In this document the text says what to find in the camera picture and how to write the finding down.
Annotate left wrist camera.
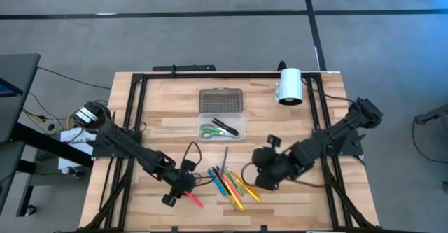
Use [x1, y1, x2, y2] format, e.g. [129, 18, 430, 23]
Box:
[181, 158, 197, 174]

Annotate white cylindrical lamp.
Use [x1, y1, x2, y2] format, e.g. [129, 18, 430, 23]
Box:
[274, 67, 304, 107]

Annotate black power strip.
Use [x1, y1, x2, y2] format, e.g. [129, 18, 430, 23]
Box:
[152, 64, 217, 73]

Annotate black looped floor cable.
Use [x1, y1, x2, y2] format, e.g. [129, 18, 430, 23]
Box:
[411, 116, 448, 164]

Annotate grey pencil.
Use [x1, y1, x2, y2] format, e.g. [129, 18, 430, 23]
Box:
[220, 146, 230, 178]

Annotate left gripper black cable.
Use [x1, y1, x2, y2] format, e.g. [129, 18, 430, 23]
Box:
[181, 141, 214, 187]

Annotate pink pen with blue cap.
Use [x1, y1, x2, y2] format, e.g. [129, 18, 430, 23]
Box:
[215, 165, 243, 202]

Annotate black pen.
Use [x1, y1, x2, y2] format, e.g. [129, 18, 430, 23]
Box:
[211, 119, 239, 137]
[212, 117, 241, 135]
[211, 166, 233, 196]

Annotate green pen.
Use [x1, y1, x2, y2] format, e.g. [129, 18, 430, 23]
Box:
[223, 169, 245, 197]

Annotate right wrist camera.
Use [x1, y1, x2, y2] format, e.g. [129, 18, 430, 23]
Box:
[266, 134, 282, 150]

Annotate pink highlighter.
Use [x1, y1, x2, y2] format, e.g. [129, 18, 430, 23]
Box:
[183, 190, 205, 209]

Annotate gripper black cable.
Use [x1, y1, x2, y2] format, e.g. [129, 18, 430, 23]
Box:
[181, 141, 214, 187]
[240, 161, 326, 188]

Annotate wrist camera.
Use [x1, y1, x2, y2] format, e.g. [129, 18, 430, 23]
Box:
[266, 134, 282, 150]
[181, 158, 197, 174]

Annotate orange pencil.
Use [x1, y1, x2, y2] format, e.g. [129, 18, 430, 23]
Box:
[225, 167, 262, 199]

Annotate slim yellow pen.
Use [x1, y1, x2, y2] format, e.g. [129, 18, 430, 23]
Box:
[233, 176, 263, 204]

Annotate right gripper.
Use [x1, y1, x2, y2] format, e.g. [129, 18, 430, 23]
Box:
[251, 145, 295, 192]

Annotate black desk leg beam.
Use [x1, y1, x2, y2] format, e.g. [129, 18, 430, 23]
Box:
[10, 122, 95, 168]

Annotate yellow cable bundle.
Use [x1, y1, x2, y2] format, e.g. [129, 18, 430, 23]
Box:
[66, 108, 78, 129]

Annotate clear box with grey lid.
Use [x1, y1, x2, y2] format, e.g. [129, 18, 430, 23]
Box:
[197, 87, 246, 142]

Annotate white printed paper sheet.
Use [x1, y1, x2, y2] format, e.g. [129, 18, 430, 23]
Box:
[57, 127, 98, 171]

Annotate green-handled scissors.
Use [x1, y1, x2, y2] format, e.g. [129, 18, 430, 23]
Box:
[199, 123, 236, 140]

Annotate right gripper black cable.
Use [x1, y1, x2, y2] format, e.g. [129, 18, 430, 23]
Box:
[240, 161, 326, 188]

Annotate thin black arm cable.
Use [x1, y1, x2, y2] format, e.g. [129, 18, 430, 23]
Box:
[301, 80, 356, 103]

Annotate thick yellow highlighter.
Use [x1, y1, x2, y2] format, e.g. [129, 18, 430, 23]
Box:
[223, 180, 246, 212]

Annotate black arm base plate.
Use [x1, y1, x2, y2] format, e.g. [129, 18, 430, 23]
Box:
[312, 129, 365, 157]
[91, 131, 141, 158]

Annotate grey stand leg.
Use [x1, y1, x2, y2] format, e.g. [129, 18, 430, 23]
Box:
[414, 103, 448, 125]

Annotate black desk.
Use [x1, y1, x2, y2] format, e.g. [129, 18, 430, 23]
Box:
[0, 53, 41, 143]

